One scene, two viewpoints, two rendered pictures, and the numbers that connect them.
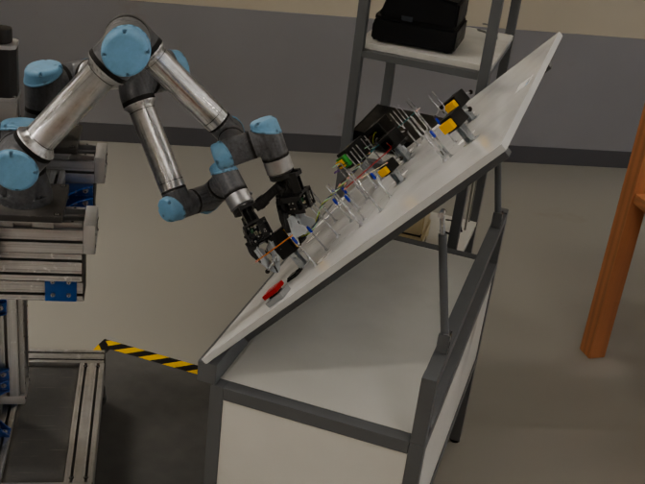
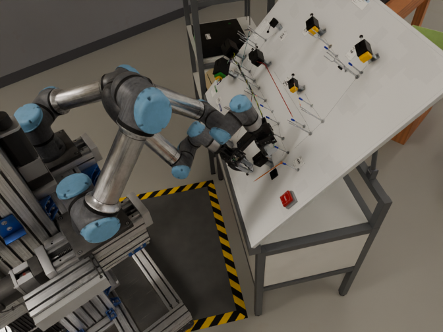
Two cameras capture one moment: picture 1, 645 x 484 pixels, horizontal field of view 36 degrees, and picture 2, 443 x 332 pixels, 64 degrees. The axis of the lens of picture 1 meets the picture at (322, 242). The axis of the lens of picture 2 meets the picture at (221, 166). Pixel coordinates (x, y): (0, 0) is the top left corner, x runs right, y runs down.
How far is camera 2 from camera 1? 1.71 m
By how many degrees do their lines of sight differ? 28
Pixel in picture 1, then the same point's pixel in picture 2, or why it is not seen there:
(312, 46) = not seen: outside the picture
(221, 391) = (264, 253)
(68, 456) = (159, 294)
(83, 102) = (132, 162)
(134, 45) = (161, 105)
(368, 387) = (323, 204)
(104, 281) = not seen: hidden behind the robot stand
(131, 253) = not seen: hidden behind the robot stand
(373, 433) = (353, 233)
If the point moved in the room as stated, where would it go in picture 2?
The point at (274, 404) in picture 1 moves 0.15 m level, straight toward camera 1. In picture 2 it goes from (296, 246) to (318, 272)
